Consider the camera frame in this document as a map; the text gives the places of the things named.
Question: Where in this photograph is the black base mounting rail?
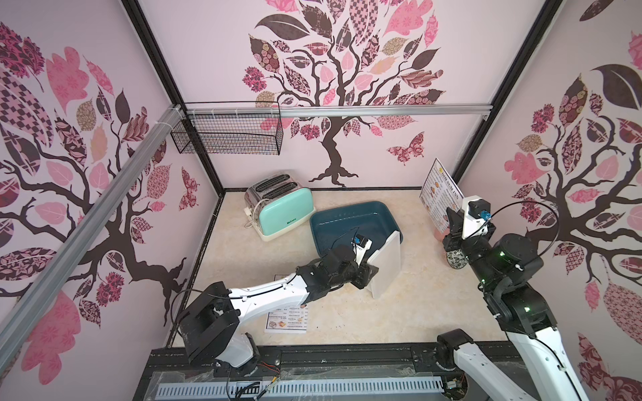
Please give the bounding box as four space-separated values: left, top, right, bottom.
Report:
133 343 489 400

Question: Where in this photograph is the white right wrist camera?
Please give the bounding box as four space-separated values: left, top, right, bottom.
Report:
461 195 492 240

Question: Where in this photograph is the new printed menu sheet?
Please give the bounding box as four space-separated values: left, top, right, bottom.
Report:
420 159 463 230

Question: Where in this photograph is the aluminium rail wall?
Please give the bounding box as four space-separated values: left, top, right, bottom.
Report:
187 104 493 118
1 105 183 369

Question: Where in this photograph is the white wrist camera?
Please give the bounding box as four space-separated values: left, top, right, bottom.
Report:
461 195 492 240
352 234 372 265

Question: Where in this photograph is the pink plastic cup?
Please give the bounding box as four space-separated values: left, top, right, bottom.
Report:
433 228 450 242

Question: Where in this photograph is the black wire basket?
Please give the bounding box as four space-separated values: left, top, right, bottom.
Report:
172 100 284 155

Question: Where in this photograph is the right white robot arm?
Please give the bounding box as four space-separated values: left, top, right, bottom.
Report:
436 196 588 400

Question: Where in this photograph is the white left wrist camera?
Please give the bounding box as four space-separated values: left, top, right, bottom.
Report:
352 234 372 265

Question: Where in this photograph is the aluminium rail left wall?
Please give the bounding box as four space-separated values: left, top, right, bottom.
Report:
1 105 183 369

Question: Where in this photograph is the teal plastic bin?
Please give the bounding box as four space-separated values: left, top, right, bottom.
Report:
309 200 404 257

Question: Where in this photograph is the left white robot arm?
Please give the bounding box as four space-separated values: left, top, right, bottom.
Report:
177 245 379 369

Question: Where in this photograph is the old printed menu sheet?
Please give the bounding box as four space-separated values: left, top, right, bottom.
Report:
264 305 309 334

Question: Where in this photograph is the white acrylic menu holder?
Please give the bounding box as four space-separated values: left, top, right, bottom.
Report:
367 231 401 299

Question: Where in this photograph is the mint green toaster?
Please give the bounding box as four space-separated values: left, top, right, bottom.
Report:
244 172 316 242

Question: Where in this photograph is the white slotted cable duct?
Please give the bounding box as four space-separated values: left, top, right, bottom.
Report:
151 377 444 400

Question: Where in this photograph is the aluminium rail back wall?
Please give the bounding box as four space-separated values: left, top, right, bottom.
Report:
187 104 493 118

